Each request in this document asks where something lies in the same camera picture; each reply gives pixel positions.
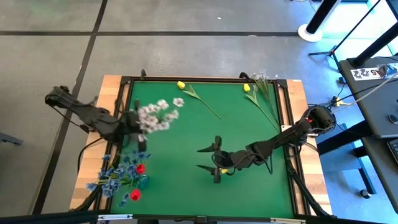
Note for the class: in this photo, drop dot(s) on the pale lilac flower bunch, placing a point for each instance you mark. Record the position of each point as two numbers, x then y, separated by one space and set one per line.
263 81

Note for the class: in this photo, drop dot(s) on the red tulip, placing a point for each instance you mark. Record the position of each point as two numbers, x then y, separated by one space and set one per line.
140 169
135 195

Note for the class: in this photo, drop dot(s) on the blue flower bunch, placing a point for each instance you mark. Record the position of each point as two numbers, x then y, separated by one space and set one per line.
113 183

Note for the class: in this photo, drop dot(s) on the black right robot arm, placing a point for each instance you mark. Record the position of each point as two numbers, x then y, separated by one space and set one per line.
280 138

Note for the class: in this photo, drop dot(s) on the blue glass vase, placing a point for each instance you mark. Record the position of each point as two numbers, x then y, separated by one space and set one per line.
144 183

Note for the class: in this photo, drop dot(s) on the black table frame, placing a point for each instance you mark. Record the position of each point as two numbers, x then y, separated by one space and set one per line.
217 79

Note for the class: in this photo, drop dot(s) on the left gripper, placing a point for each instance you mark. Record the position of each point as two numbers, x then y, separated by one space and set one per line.
130 123

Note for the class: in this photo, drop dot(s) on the dark desk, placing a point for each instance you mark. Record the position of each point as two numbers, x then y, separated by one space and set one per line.
367 102
382 174

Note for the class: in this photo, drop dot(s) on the yellow tulip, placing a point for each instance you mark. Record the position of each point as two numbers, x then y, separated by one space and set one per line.
181 84
246 87

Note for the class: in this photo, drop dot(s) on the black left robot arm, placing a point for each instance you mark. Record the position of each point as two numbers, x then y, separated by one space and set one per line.
93 116

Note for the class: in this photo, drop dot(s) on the white metal bracket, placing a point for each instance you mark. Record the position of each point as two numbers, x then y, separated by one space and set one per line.
287 220
115 216

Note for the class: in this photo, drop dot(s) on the black caster wheel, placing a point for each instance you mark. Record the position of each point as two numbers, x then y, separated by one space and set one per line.
366 193

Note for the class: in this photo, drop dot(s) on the wooden table side board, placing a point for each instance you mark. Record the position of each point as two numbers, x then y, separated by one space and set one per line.
314 168
90 161

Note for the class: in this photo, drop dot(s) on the black pole white round base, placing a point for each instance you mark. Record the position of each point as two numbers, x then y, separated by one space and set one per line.
311 34

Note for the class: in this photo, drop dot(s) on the white paper label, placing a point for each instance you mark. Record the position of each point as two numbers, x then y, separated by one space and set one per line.
363 74

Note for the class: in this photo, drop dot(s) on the black keyboard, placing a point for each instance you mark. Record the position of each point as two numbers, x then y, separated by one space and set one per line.
394 151

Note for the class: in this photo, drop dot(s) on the computer mouse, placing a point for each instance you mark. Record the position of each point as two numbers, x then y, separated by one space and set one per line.
393 119

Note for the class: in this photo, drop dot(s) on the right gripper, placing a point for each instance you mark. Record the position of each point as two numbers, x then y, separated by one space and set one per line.
236 160

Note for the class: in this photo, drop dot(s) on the white flower bunch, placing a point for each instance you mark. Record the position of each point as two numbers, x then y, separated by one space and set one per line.
154 119

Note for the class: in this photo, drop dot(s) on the black tripod stand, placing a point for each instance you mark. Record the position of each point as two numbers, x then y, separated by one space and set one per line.
333 50

